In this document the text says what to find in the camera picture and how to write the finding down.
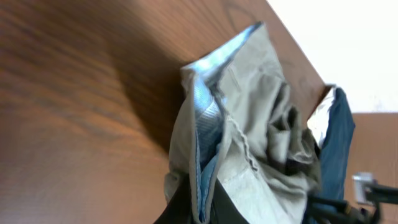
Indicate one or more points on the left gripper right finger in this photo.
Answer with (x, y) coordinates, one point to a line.
(223, 210)

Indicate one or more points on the navy blue garment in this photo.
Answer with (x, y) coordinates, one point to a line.
(335, 152)

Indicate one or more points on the khaki shorts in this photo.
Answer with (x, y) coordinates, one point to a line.
(238, 125)

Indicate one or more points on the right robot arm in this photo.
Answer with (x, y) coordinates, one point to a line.
(326, 211)

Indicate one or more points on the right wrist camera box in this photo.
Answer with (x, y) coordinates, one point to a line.
(367, 190)

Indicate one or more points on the white garment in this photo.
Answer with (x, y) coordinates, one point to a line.
(319, 120)

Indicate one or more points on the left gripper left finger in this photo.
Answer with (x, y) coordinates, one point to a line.
(179, 209)

